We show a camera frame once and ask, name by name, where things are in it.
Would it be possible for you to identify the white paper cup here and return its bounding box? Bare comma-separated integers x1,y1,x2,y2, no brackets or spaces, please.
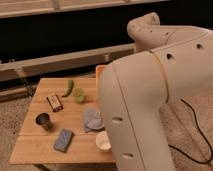
95,131,111,152

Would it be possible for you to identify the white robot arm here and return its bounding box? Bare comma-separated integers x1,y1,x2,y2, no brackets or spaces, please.
99,12,213,171

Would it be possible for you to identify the yellow plastic tray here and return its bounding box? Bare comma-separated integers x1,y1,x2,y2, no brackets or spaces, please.
96,65,106,81

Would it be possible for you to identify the long wooden beam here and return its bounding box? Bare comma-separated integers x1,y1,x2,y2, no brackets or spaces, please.
0,43,134,81

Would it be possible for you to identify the blue grey cloth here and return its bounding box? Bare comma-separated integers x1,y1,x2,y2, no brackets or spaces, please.
83,107,104,133

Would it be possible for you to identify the wooden table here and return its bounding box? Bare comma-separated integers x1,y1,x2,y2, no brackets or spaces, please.
9,77,114,165

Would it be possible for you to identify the dark metal cup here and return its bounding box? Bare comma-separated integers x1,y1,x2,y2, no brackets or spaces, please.
35,113,52,130

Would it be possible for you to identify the blue sponge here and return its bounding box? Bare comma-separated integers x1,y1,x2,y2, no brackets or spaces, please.
53,129,74,152

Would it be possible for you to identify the black cable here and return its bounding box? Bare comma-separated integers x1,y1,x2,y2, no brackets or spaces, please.
168,98,213,165

